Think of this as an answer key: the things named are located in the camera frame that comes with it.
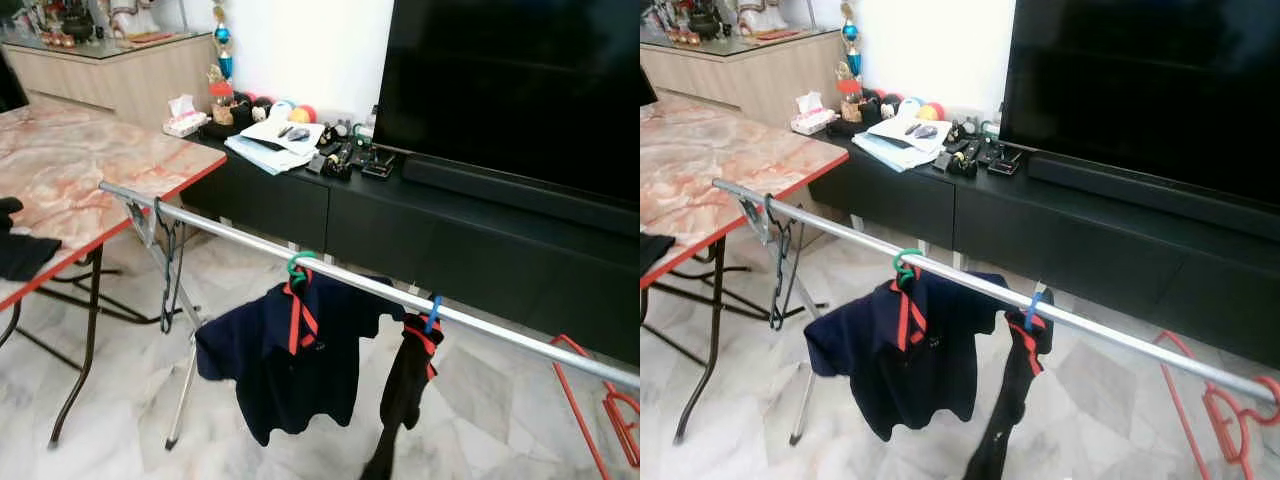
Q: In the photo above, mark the light wooden sideboard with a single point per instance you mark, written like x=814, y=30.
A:
x=740, y=80
x=120, y=80

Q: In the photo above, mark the black television console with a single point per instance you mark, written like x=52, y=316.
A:
x=1050, y=250
x=400, y=240

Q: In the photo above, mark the black round pot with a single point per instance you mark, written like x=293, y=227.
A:
x=707, y=22
x=76, y=24

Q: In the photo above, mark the silver clothes drying rack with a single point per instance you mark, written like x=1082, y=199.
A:
x=230, y=234
x=840, y=231

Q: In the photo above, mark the orange ball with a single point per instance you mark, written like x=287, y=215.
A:
x=933, y=111
x=305, y=114

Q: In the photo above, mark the stack of white papers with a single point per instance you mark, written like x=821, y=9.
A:
x=895, y=148
x=275, y=148

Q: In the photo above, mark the marble top folding table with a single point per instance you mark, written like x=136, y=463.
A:
x=720, y=150
x=90, y=160

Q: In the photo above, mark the clear plastic bottle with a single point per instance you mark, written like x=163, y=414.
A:
x=364, y=125
x=989, y=122

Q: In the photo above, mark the green plastic hanger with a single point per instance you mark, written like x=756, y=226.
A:
x=897, y=262
x=291, y=267

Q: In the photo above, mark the white ball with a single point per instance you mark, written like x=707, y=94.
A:
x=911, y=107
x=283, y=109

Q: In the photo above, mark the black computer mouse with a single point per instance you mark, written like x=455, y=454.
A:
x=925, y=131
x=297, y=133

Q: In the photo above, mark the blue gold trophy ornament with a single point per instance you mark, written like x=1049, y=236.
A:
x=850, y=32
x=222, y=36

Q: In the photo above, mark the black flat television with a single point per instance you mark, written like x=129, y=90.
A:
x=500, y=80
x=1140, y=80

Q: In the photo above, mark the black shirt red collar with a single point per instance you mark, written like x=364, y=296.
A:
x=1015, y=400
x=405, y=390

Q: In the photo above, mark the black jacket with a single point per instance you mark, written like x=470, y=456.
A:
x=652, y=252
x=25, y=255

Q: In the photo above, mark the red lidded jar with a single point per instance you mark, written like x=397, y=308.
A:
x=851, y=105
x=220, y=108

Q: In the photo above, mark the red plastic hanger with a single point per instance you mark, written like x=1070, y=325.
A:
x=1214, y=412
x=611, y=405

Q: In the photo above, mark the black soundbar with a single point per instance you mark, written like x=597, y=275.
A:
x=1150, y=185
x=520, y=195

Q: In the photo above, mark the navy polo shirt red stripes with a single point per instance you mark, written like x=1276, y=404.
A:
x=320, y=370
x=920, y=380

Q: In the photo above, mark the white porcelain figurine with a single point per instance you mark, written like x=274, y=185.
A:
x=763, y=16
x=133, y=18

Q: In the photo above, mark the pink tissue box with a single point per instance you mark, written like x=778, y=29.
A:
x=185, y=125
x=812, y=122

